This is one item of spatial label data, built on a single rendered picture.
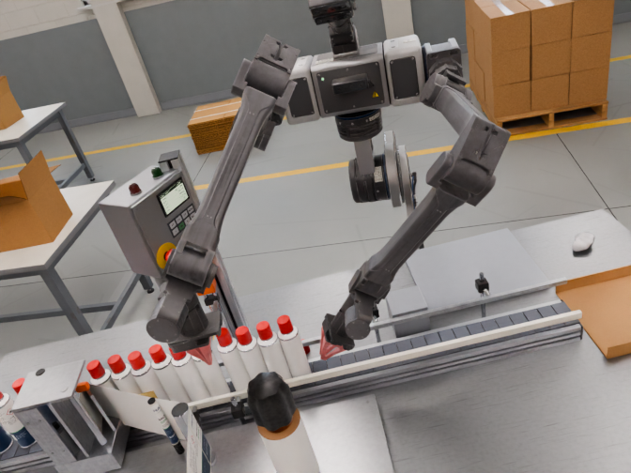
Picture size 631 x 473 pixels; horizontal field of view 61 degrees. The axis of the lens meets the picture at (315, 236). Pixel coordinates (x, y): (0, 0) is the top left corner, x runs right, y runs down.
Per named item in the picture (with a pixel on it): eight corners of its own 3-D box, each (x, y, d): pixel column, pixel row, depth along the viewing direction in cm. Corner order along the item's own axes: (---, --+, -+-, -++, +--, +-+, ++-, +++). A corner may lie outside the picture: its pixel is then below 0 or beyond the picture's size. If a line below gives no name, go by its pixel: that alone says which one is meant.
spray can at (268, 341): (276, 392, 137) (254, 336, 126) (271, 378, 141) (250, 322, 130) (295, 385, 138) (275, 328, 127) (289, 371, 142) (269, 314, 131)
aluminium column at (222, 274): (244, 369, 153) (157, 161, 117) (244, 358, 157) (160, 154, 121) (259, 365, 153) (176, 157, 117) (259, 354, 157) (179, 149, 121)
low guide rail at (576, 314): (168, 416, 136) (165, 411, 135) (168, 412, 137) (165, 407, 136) (581, 317, 134) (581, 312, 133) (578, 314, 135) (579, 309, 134)
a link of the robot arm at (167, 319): (220, 262, 96) (175, 244, 95) (204, 303, 86) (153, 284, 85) (201, 307, 102) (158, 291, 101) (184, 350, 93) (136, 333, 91)
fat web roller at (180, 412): (197, 471, 123) (167, 420, 113) (199, 454, 127) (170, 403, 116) (217, 467, 123) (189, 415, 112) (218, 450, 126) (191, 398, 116)
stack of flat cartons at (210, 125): (197, 155, 524) (186, 125, 507) (207, 134, 568) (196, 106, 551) (260, 142, 516) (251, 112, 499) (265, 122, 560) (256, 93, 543)
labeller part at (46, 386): (12, 413, 115) (9, 409, 114) (29, 374, 124) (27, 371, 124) (72, 398, 114) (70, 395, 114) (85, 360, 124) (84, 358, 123)
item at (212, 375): (211, 404, 138) (184, 350, 127) (212, 389, 143) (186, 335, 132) (230, 401, 138) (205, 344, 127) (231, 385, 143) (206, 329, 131)
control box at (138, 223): (131, 273, 123) (96, 203, 112) (179, 231, 134) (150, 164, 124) (163, 280, 117) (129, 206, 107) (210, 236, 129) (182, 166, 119)
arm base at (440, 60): (462, 90, 142) (459, 45, 136) (467, 101, 136) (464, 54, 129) (430, 96, 144) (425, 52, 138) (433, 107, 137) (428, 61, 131)
